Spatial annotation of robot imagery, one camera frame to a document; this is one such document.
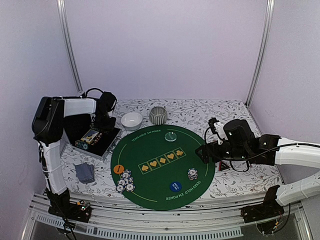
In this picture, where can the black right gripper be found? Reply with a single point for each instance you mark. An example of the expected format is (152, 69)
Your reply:
(206, 147)

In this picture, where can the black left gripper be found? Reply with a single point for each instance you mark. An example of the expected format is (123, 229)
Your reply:
(110, 127)

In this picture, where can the blue poker chip stack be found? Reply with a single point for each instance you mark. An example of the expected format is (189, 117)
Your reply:
(192, 174)

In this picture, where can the clear acrylic dealer button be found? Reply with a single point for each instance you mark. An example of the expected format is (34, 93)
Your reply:
(170, 136)

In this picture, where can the blue small blind button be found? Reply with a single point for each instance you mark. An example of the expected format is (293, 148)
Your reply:
(175, 186)

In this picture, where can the orange big blind button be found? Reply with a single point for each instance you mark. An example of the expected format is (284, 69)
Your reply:
(118, 169)

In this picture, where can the blue poker chips pile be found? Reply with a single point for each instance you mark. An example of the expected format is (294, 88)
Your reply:
(125, 182)

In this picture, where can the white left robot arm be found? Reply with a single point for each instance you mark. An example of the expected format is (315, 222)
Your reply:
(47, 126)

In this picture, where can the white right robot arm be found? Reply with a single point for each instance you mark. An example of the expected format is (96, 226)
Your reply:
(236, 143)

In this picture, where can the boxed card deck in case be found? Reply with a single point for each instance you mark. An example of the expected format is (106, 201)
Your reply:
(89, 136)

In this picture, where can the black triangular all-in marker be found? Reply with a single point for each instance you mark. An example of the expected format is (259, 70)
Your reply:
(223, 166)

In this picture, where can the aluminium poker chip case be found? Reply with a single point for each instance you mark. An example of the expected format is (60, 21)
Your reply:
(99, 148)

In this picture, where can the white ceramic bowl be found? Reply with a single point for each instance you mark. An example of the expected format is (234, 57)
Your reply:
(132, 121)

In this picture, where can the poker chip row lower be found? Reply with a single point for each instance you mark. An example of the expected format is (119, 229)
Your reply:
(81, 145)

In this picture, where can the round green poker mat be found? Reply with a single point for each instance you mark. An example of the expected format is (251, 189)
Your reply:
(155, 163)

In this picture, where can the grey playing card deck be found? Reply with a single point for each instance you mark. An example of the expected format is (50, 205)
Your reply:
(85, 173)

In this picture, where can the striped grey ceramic cup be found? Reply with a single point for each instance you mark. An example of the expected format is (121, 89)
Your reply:
(158, 115)

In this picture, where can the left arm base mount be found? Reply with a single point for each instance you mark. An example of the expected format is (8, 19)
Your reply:
(71, 211)

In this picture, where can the left aluminium frame post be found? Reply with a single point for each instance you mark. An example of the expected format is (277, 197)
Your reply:
(62, 13)

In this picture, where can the aluminium frame post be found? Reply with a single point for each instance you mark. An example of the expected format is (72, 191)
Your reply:
(62, 13)
(270, 4)

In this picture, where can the right aluminium frame post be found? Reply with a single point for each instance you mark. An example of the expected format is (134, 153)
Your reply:
(270, 4)

